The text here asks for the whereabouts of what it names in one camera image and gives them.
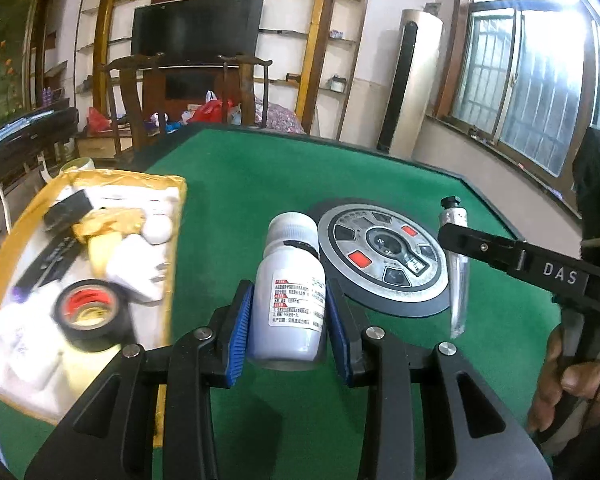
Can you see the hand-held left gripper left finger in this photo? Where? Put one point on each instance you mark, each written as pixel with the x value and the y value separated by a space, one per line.
pixel 242 330

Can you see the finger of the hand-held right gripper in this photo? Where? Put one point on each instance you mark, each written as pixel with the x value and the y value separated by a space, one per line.
pixel 550 275

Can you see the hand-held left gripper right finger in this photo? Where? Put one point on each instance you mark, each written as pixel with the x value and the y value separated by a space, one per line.
pixel 339 330

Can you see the white medicine bottle red label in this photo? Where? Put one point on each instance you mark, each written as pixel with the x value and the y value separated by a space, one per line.
pixel 290 310

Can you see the clear plastic tube black cap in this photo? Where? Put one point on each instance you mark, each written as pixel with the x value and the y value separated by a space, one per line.
pixel 457 285

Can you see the yellow medicine bottle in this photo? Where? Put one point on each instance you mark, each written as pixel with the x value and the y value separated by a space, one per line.
pixel 102 252

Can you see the yellow-lined white box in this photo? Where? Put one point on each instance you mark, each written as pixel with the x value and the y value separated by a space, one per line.
pixel 140 182

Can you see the black marker pen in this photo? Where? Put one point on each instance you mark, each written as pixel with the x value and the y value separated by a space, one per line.
pixel 50 260

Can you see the person's right hand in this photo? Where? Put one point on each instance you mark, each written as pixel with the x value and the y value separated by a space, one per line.
pixel 547 390

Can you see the round table control panel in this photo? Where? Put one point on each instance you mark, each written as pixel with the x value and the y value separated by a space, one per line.
pixel 380 250

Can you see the white rectangular plastic box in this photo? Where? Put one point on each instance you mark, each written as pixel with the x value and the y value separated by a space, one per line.
pixel 137 270

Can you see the black tape roll red core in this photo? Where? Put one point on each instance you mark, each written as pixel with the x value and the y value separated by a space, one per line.
pixel 92 342

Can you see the pale yellow plastic case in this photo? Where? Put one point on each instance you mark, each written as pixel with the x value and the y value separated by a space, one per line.
pixel 87 375

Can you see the barred window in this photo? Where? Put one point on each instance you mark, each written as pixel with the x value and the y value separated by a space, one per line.
pixel 510 75

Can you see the gold foil snack packet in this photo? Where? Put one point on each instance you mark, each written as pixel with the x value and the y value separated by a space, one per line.
pixel 110 222

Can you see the floral cloth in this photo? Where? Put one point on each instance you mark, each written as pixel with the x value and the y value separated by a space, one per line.
pixel 280 117

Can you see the red plastic bag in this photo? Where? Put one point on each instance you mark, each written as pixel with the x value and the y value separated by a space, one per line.
pixel 212 110
pixel 98 120

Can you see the standing air conditioner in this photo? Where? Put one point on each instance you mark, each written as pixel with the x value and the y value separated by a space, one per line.
pixel 415 85

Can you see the dark wooden chair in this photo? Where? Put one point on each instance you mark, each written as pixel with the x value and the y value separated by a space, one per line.
pixel 132 90
pixel 245 90

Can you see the black glossy side table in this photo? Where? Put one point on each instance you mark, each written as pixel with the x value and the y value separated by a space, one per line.
pixel 25 135

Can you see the black flat television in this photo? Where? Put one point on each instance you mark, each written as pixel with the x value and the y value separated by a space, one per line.
pixel 195 30

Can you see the wooden wall shelf unit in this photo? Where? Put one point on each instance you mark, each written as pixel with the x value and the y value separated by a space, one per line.
pixel 325 35

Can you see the landscape wall painting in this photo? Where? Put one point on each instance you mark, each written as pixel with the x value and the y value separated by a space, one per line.
pixel 0 60

